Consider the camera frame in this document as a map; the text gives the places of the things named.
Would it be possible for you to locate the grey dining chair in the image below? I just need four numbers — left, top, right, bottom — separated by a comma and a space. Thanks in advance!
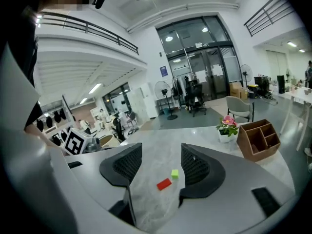
225, 96, 255, 123

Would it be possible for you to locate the cream patterned bucket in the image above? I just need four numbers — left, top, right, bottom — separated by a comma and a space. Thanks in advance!
98, 134, 121, 149

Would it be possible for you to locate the black tower speaker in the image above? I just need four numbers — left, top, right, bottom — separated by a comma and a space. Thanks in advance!
276, 75, 286, 94

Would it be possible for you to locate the small black standing fan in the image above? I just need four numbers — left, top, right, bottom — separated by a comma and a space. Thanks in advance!
240, 64, 254, 87

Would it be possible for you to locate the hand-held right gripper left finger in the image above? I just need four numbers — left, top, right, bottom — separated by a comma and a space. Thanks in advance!
64, 142, 143, 228

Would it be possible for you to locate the black balcony railing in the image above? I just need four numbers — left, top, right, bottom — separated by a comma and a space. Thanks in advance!
243, 0, 295, 38
40, 11, 139, 56

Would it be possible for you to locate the large black standing fan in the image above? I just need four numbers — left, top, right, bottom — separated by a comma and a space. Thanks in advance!
154, 80, 178, 121

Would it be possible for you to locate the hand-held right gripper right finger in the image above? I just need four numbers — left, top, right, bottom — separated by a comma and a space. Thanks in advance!
146, 142, 296, 234

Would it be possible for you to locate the person's left forearm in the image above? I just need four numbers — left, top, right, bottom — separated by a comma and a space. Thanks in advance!
24, 124, 64, 151

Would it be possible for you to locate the potted pink flower plant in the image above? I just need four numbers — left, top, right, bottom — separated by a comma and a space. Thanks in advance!
215, 115, 239, 144

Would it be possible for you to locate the yellow and black bin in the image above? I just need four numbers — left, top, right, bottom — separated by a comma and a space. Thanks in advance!
246, 83, 259, 99

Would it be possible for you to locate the white table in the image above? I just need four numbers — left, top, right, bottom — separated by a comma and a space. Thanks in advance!
277, 86, 312, 152

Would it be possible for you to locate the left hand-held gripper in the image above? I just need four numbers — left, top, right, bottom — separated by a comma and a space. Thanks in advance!
63, 127, 101, 156

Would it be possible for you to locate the white locker cabinet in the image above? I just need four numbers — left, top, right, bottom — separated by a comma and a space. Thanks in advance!
126, 86, 159, 121

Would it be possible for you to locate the glass entrance door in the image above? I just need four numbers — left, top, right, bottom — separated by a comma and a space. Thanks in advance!
156, 15, 242, 102

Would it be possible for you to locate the brown cardboard box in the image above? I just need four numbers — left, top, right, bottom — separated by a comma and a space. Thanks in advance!
229, 81, 248, 100

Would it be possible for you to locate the brown wooden desk organizer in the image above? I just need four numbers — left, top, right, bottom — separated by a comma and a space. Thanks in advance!
236, 118, 281, 162

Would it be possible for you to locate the clothes rack with dark coats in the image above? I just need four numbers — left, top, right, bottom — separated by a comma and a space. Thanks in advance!
171, 75, 195, 107

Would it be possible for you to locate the person's black shirt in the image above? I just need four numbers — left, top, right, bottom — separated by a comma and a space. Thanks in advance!
0, 6, 43, 131

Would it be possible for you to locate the black armrest office chair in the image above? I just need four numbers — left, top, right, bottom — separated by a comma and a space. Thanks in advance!
111, 117, 126, 141

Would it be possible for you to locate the small red block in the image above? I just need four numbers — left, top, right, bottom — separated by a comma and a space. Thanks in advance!
156, 178, 173, 191

